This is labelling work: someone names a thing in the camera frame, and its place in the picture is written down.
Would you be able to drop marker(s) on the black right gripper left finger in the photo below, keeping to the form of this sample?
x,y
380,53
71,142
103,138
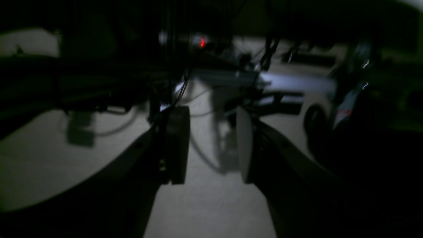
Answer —
x,y
90,175

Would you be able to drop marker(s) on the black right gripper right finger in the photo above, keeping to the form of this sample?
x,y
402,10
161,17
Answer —
x,y
365,180

